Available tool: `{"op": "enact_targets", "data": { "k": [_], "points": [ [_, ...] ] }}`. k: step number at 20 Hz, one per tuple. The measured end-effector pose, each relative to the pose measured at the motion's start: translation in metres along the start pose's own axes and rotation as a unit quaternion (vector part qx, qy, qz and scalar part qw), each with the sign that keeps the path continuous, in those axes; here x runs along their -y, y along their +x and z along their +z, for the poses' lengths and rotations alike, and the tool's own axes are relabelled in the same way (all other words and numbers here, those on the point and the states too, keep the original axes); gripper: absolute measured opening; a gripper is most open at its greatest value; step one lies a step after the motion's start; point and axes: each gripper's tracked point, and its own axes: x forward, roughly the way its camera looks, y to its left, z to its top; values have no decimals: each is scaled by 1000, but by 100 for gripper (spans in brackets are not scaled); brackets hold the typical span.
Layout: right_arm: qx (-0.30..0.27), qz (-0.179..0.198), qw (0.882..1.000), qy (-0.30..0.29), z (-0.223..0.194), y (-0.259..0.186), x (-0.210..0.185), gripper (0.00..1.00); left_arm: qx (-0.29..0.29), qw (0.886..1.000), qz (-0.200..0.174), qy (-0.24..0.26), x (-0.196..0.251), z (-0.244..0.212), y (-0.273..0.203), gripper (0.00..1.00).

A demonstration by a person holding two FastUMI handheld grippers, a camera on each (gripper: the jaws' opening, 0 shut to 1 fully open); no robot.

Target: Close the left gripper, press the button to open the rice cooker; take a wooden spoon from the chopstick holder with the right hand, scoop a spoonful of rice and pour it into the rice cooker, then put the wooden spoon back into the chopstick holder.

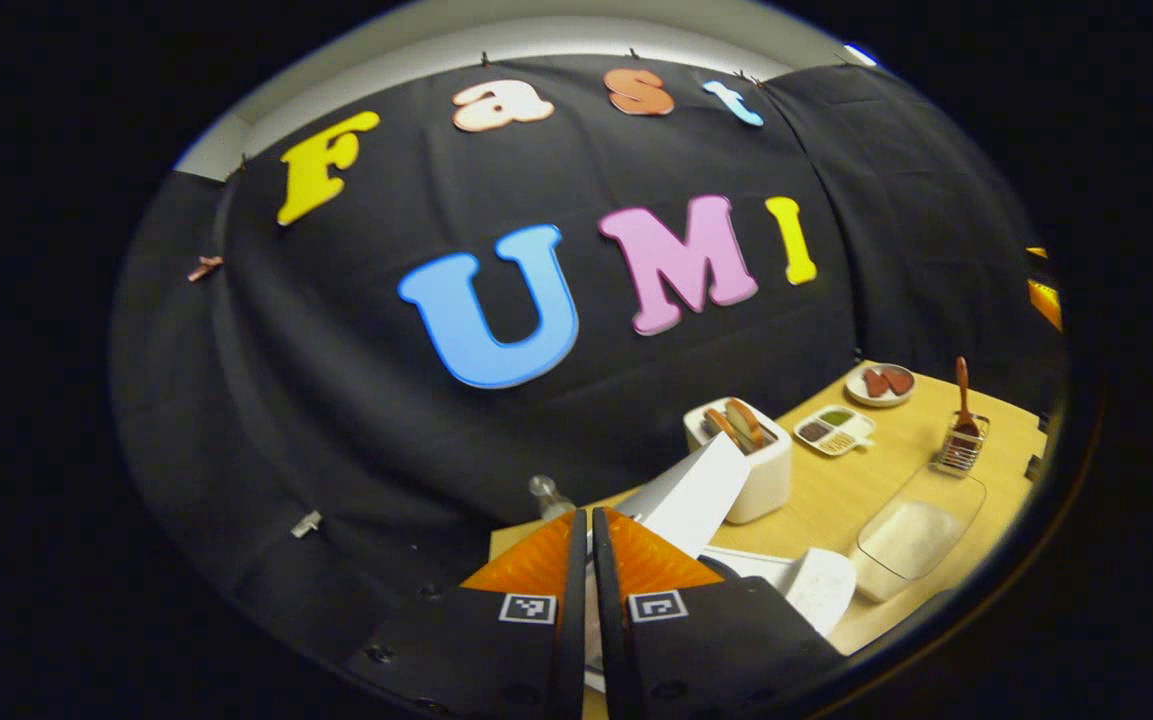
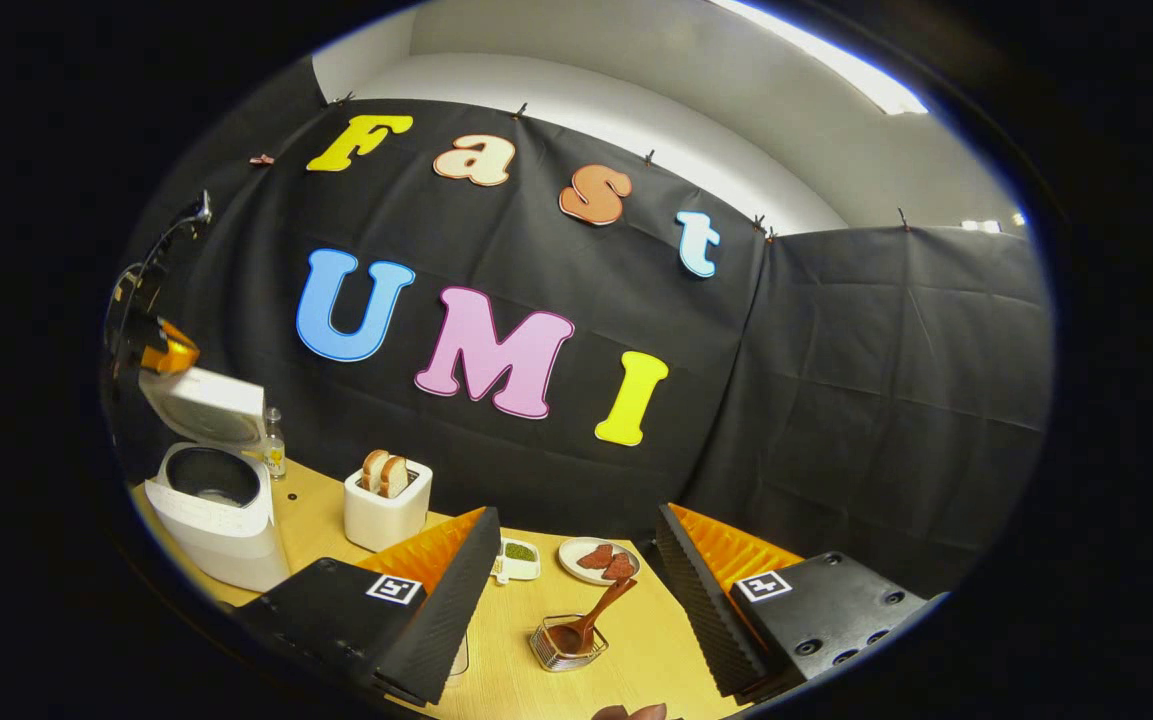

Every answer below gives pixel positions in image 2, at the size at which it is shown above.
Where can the clear plastic rice container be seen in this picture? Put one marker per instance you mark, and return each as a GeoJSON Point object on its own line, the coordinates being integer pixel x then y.
{"type": "Point", "coordinates": [461, 655]}

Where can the small glass bottle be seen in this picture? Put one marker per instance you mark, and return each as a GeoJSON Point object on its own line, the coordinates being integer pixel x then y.
{"type": "Point", "coordinates": [275, 455]}

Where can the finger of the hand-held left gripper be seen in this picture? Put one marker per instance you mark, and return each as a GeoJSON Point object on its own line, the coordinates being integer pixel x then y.
{"type": "Point", "coordinates": [171, 350]}

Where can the white rice cooker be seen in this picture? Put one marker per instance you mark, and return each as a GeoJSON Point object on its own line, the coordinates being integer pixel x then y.
{"type": "Point", "coordinates": [226, 545]}

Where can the white toaster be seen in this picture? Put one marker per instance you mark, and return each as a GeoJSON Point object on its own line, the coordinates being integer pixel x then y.
{"type": "Point", "coordinates": [386, 520]}

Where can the white divided bean dish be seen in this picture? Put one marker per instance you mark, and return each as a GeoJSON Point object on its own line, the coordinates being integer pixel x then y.
{"type": "Point", "coordinates": [519, 553]}

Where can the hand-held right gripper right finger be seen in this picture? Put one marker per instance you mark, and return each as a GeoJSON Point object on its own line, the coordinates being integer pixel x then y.
{"type": "Point", "coordinates": [701, 610]}

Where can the long ceiling light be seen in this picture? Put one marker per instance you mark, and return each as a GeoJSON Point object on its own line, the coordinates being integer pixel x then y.
{"type": "Point", "coordinates": [981, 226]}

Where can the red meat slice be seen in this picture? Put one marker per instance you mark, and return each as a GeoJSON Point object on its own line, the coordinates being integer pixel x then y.
{"type": "Point", "coordinates": [596, 557]}
{"type": "Point", "coordinates": [620, 567]}

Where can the white round plate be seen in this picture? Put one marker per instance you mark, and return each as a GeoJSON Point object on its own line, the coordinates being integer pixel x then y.
{"type": "Point", "coordinates": [576, 570]}

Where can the black backdrop cloth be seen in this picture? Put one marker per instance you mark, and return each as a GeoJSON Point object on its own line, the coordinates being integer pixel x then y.
{"type": "Point", "coordinates": [836, 380]}

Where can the brown wooden spoon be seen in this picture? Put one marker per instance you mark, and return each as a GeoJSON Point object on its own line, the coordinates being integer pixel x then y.
{"type": "Point", "coordinates": [591, 620]}

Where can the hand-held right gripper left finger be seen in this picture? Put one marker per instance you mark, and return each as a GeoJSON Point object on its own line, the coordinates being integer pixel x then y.
{"type": "Point", "coordinates": [446, 610]}

